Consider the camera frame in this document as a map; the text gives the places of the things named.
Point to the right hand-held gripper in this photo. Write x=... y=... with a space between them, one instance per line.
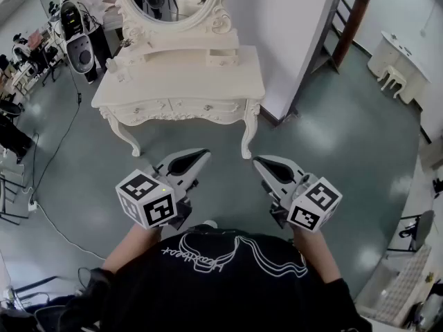
x=313 y=202

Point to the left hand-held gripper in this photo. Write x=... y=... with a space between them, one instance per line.
x=145 y=199

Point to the white ornate dressing table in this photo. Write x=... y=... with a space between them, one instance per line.
x=180 y=78

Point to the small white drawer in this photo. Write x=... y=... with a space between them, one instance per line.
x=223 y=58

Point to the person's right forearm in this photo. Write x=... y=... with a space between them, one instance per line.
x=316 y=254

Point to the person's left forearm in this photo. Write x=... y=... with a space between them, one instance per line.
x=133 y=247

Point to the white ornate drawer front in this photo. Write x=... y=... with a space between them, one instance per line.
x=143 y=108
x=207 y=106

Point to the person's white shoe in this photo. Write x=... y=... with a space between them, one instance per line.
x=210 y=223

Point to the clear glass bottle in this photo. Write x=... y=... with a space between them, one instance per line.
x=111 y=66

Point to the person's black printed t-shirt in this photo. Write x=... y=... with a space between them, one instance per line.
x=214 y=296

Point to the oval white-framed mirror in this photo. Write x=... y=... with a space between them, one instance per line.
x=171 y=26

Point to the white carved stool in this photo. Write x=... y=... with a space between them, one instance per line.
x=392 y=78

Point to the black grey chair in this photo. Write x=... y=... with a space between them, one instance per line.
x=422 y=230

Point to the white power strip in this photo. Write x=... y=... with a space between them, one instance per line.
x=33 y=207

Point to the white grid panel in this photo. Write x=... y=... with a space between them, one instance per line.
x=398 y=289

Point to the white curved vanity table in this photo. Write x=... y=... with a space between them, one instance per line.
x=401 y=61

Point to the white black pod-shaped robot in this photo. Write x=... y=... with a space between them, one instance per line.
x=78 y=36

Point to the black metal rack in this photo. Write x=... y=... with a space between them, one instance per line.
x=12 y=199

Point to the black metal frame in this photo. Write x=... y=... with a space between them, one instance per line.
x=328 y=57

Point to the brown wooden post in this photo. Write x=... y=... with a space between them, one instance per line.
x=351 y=26

